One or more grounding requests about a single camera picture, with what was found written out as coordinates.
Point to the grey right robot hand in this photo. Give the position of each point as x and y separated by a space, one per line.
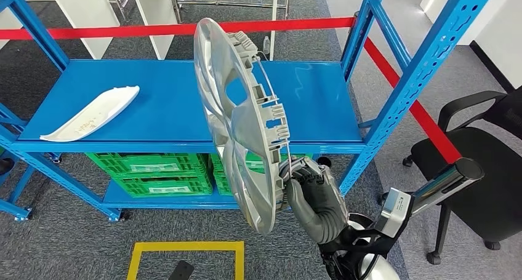
318 192

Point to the grey plastic wheel hubcap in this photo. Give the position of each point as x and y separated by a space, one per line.
248 135

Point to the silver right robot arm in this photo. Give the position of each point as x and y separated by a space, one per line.
326 231

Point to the blue metal shelf rack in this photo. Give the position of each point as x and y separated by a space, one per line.
163 103
16 211

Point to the white plastic trim part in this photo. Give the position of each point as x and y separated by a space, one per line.
89 115

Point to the black cylinder part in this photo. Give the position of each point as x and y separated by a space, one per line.
5 166

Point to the red barrier belt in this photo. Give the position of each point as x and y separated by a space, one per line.
102 32
432 127

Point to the black office chair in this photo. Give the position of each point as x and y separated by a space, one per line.
469 168

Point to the white power adapter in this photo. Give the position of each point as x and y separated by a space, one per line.
266 45

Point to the white desk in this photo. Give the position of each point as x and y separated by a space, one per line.
157 17
89 17

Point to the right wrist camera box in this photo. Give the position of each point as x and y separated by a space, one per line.
393 213

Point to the chrome stanchion post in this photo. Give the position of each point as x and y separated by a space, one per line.
448 184

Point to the chrome tube frame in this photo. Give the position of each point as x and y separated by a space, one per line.
224 3

